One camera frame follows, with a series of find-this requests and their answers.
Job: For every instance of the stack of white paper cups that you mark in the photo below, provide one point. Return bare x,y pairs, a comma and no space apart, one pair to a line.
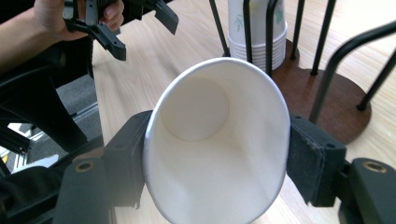
258,37

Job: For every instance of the dark frame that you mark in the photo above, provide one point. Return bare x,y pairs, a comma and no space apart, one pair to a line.
40,102

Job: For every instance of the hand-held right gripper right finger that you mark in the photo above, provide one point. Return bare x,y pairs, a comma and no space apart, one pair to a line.
314,161

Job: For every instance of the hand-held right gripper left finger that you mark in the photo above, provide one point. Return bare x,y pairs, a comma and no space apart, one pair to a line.
124,158

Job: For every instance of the single white paper cup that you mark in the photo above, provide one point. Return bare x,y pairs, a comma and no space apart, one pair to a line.
218,161

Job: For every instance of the metal floor rail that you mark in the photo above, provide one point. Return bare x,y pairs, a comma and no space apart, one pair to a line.
85,113

